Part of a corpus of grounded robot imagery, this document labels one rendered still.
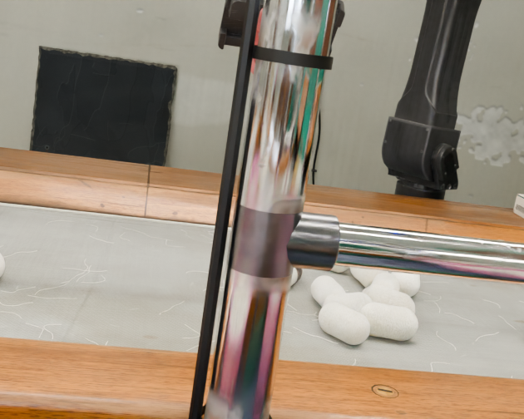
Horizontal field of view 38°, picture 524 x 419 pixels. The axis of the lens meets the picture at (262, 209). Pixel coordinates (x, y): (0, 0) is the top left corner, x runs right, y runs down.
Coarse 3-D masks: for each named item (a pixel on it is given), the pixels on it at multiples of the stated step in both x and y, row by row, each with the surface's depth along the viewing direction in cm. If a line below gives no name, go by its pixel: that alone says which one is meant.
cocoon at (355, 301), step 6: (330, 294) 46; (336, 294) 46; (342, 294) 46; (348, 294) 46; (354, 294) 46; (360, 294) 46; (366, 294) 47; (324, 300) 46; (330, 300) 46; (336, 300) 45; (342, 300) 45; (348, 300) 46; (354, 300) 46; (360, 300) 46; (366, 300) 46; (348, 306) 45; (354, 306) 46; (360, 306) 46
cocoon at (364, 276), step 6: (354, 270) 54; (360, 270) 53; (366, 270) 53; (372, 270) 53; (378, 270) 53; (354, 276) 55; (360, 276) 53; (366, 276) 53; (372, 276) 53; (360, 282) 54; (366, 282) 53; (372, 282) 53
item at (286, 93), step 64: (256, 0) 23; (320, 0) 23; (256, 64) 24; (320, 64) 23; (256, 128) 24; (256, 192) 24; (256, 256) 25; (320, 256) 25; (384, 256) 26; (448, 256) 26; (512, 256) 26; (256, 320) 25; (256, 384) 26
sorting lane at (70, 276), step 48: (0, 240) 52; (48, 240) 54; (96, 240) 55; (144, 240) 57; (192, 240) 59; (0, 288) 44; (48, 288) 45; (96, 288) 46; (144, 288) 47; (192, 288) 48; (432, 288) 56; (480, 288) 58; (0, 336) 38; (48, 336) 39; (96, 336) 39; (144, 336) 40; (192, 336) 41; (288, 336) 43; (432, 336) 47; (480, 336) 48
